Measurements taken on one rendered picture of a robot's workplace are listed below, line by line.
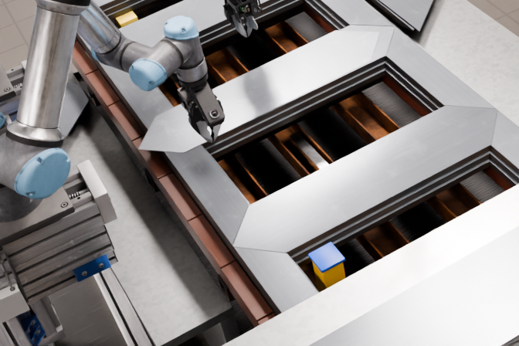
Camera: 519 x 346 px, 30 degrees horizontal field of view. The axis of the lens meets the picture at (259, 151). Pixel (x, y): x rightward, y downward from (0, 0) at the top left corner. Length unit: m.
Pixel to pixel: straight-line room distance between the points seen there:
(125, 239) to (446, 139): 0.86
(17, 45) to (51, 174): 2.69
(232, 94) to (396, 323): 1.03
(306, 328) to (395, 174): 0.62
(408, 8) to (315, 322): 1.36
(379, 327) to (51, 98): 0.78
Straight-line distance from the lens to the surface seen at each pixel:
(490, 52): 2.81
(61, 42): 1.95
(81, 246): 2.31
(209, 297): 2.37
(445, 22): 2.93
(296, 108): 2.55
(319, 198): 2.26
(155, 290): 2.42
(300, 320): 1.81
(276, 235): 2.20
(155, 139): 2.52
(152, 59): 2.21
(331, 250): 2.13
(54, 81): 1.97
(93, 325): 3.03
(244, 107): 2.54
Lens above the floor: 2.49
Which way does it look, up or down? 42 degrees down
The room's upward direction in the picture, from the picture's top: 13 degrees counter-clockwise
